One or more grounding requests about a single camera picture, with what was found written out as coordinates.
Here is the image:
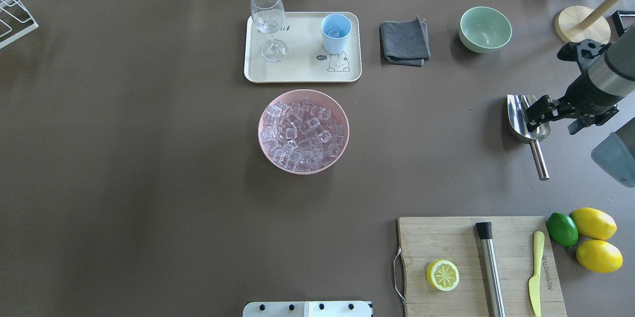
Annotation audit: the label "yellow plastic knife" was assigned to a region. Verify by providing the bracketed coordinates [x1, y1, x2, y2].
[528, 231, 545, 317]

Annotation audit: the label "metal ice scoop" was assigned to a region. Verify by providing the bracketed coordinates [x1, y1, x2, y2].
[507, 94, 552, 181]

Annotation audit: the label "white cup rack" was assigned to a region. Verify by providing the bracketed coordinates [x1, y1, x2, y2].
[0, 0, 39, 48]

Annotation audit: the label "grey folded cloth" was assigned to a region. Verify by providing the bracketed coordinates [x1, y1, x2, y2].
[380, 16, 431, 67]

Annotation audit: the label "yellow lemon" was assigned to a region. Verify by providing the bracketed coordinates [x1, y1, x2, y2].
[575, 239, 623, 273]
[570, 207, 618, 241]

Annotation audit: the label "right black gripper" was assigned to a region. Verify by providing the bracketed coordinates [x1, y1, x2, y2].
[525, 39, 620, 135]

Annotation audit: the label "wooden cutting board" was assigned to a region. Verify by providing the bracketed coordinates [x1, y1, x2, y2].
[397, 217, 547, 317]

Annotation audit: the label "green lime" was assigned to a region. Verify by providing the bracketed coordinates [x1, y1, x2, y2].
[546, 212, 580, 248]

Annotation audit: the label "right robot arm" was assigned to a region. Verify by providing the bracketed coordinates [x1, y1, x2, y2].
[526, 28, 635, 188]

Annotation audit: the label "ice cube in cup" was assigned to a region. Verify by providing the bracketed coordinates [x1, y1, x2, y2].
[324, 27, 343, 39]

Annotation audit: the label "clear wine glass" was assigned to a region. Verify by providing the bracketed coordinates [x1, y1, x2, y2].
[251, 0, 287, 62]

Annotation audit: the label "wooden cup tree stand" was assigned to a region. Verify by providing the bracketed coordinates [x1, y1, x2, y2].
[554, 0, 620, 44]

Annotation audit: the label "black glass rack tray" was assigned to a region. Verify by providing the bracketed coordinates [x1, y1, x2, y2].
[611, 10, 635, 37]

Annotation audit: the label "green bowl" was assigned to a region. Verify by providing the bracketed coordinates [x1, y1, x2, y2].
[459, 6, 512, 54]

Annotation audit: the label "light blue cup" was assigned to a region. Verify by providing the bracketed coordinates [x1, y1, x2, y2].
[320, 13, 352, 54]

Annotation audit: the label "pink bowl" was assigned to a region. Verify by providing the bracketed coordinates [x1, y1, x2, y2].
[257, 89, 350, 175]

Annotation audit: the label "steel muddler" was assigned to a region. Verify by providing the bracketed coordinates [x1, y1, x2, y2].
[475, 222, 507, 317]

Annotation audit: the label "cream serving tray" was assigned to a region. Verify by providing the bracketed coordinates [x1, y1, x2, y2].
[244, 12, 362, 83]

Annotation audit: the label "half lemon slice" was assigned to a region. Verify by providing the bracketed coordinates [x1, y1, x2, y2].
[426, 259, 460, 292]

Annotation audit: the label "white pillar base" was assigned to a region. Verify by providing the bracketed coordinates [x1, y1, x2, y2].
[242, 301, 374, 317]

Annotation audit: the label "clear ice cubes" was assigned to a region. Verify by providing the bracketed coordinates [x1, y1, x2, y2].
[261, 101, 345, 173]

